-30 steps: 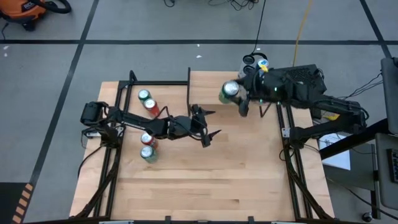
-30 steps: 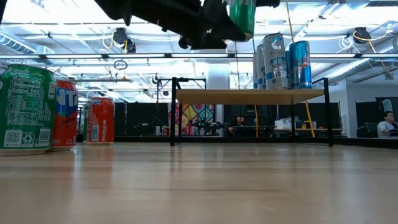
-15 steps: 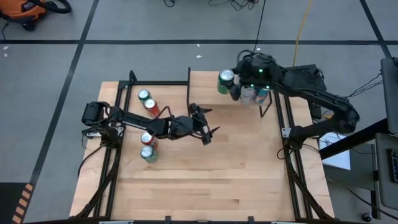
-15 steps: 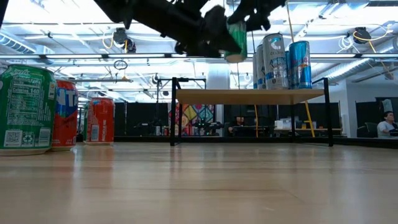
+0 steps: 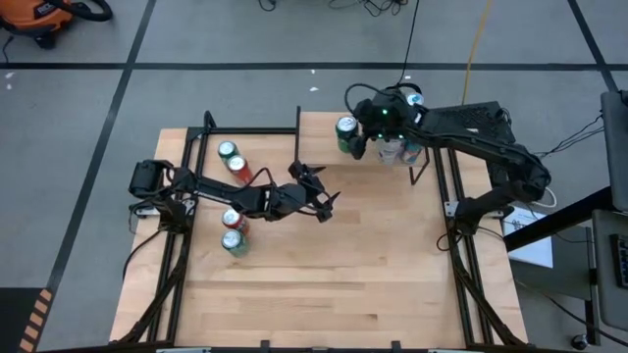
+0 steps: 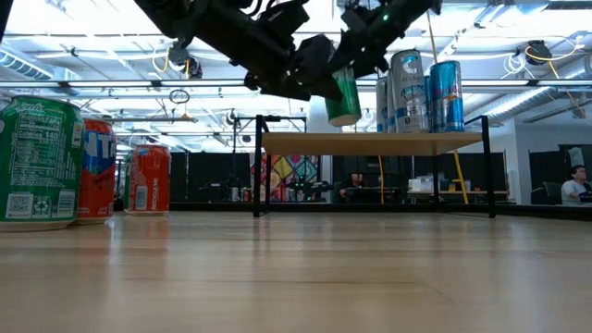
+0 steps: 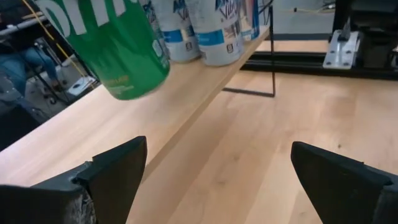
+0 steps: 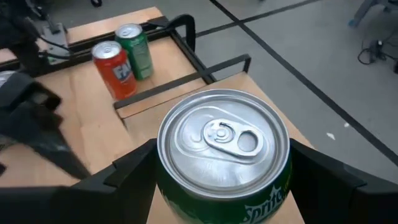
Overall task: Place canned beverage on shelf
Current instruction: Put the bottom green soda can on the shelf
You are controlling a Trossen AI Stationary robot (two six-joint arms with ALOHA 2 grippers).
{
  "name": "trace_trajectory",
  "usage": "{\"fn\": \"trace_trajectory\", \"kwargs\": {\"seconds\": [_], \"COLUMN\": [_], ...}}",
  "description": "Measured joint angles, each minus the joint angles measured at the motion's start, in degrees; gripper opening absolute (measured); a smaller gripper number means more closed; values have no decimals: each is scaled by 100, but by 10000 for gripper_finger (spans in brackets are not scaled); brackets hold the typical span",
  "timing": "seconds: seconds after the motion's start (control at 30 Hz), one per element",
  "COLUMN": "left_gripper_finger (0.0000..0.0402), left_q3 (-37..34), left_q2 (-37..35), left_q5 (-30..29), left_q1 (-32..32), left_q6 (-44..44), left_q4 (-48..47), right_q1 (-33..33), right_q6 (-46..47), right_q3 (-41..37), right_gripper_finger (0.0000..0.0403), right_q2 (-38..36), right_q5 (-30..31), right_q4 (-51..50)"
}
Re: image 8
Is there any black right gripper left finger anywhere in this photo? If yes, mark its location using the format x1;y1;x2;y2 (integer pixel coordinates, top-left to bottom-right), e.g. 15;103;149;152
0;139;158;224

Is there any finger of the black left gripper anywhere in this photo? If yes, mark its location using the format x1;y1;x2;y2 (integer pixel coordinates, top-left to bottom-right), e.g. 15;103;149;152
9;127;91;180

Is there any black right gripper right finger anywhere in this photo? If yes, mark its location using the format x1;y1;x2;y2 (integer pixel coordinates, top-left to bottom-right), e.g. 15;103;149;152
289;139;398;224

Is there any green Sprite can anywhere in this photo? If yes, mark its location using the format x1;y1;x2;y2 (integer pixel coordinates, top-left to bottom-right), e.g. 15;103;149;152
156;88;293;224
114;23;155;81

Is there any black aluminium table frame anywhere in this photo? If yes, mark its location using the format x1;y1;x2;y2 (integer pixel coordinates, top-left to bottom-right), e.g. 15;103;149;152
0;14;218;85

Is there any black cable bundle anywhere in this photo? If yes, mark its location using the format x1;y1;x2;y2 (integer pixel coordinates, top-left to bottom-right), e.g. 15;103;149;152
356;40;398;74

